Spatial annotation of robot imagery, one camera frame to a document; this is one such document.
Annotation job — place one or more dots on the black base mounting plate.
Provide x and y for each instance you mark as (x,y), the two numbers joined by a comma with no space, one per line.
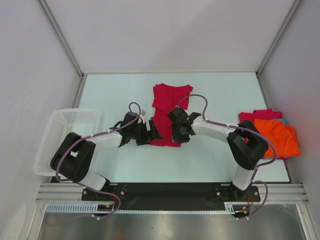
(175,196)

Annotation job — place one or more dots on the folded teal t shirt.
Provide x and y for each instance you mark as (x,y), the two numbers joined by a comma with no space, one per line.
(284,121)

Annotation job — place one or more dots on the folded magenta t shirt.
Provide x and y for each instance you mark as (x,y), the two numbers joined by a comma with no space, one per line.
(262,114)

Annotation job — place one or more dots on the folded orange t shirt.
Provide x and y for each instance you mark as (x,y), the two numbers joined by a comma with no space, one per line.
(293,144)

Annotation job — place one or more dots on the white slotted cable duct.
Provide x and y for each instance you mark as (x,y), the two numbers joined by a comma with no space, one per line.
(95,208)

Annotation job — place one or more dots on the aluminium extrusion rail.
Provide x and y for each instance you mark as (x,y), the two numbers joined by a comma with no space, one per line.
(279,194)

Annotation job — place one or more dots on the crimson red t shirt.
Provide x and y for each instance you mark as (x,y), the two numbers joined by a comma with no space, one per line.
(166,98)

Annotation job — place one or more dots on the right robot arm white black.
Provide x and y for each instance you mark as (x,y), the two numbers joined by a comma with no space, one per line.
(247,145)

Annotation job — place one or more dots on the white perforated plastic basket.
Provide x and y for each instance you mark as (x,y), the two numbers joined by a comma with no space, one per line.
(82,121)

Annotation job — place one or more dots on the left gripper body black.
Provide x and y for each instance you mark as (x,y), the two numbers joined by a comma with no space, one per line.
(140,133)

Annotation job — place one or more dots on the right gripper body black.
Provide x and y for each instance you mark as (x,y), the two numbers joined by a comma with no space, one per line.
(178,135)

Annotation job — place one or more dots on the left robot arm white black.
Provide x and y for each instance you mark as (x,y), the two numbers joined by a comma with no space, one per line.
(73,159)

